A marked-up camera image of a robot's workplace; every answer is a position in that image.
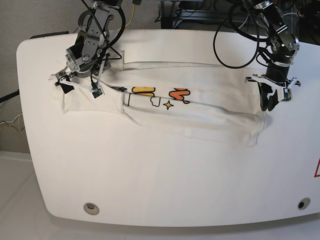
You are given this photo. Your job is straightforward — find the white printed T-shirt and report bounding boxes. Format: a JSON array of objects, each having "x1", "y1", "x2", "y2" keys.
[{"x1": 48, "y1": 62, "x2": 267, "y2": 147}]

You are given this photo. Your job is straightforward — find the yellow cable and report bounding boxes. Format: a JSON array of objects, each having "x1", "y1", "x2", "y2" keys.
[{"x1": 117, "y1": 3, "x2": 137, "y2": 31}]

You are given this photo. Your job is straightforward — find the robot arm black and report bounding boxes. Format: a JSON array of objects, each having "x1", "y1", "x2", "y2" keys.
[
  {"x1": 55, "y1": 0, "x2": 126, "y2": 98},
  {"x1": 225, "y1": 0, "x2": 301, "y2": 112}
]

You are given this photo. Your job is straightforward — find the black aluminium frame rack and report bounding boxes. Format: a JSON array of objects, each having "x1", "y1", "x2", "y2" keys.
[{"x1": 155, "y1": 0, "x2": 242, "y2": 29}]

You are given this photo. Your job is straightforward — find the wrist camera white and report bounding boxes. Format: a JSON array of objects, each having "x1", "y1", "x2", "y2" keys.
[
  {"x1": 92, "y1": 87, "x2": 104, "y2": 99},
  {"x1": 283, "y1": 88, "x2": 292, "y2": 101}
]

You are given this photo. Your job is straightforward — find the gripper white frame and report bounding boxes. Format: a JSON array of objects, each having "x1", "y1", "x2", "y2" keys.
[
  {"x1": 245, "y1": 63, "x2": 300, "y2": 112},
  {"x1": 54, "y1": 61, "x2": 111, "y2": 94}
]

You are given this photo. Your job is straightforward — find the grey table grommet left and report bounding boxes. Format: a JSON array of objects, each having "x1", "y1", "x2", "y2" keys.
[{"x1": 83, "y1": 202, "x2": 100, "y2": 216}]

